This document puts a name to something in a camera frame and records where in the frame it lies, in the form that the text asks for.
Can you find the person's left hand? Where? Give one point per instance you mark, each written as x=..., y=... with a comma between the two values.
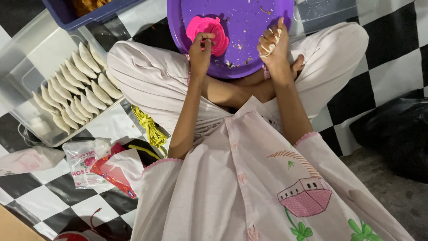
x=199, y=57

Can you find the person's right hand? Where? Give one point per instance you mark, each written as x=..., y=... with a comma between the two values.
x=279, y=60

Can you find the person's left fingers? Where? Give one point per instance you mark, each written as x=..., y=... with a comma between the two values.
x=200, y=36

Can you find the pink dumpling mold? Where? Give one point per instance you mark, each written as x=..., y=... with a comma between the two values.
x=219, y=31

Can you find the white dough piece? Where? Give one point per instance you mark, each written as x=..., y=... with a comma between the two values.
x=270, y=49

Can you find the purple plastic tray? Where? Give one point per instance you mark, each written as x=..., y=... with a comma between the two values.
x=244, y=20

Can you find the person's pale pink trousers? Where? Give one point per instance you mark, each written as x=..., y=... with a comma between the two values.
x=150, y=77

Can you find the person's foot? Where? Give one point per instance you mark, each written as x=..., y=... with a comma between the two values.
x=296, y=65

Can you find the orange-brown filling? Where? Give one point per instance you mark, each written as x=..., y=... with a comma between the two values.
x=88, y=6

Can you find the clear plastic lid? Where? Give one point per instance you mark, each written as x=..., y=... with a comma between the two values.
x=327, y=16

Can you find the rows of raw dumplings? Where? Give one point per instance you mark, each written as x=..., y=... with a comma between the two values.
x=75, y=88

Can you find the blue plastic container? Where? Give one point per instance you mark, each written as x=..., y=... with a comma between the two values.
x=62, y=15

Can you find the person's pale pink shirt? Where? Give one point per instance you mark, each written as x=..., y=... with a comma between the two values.
x=234, y=187

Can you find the red and white packet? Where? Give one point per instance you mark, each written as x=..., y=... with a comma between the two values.
x=117, y=174

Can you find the clear printed flour bag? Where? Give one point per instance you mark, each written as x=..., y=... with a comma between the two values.
x=82, y=160

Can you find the clear plastic container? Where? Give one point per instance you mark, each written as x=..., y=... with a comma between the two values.
x=30, y=63

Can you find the black and white checkered mat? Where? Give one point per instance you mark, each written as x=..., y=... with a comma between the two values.
x=396, y=75

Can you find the white plastic bag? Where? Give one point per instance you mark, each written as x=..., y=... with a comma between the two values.
x=30, y=160

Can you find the black plastic bag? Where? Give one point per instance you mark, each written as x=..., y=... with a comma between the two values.
x=394, y=134

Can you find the red round object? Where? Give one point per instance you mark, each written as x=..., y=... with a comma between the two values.
x=71, y=236

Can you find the brown cardboard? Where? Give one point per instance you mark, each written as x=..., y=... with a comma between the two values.
x=15, y=227

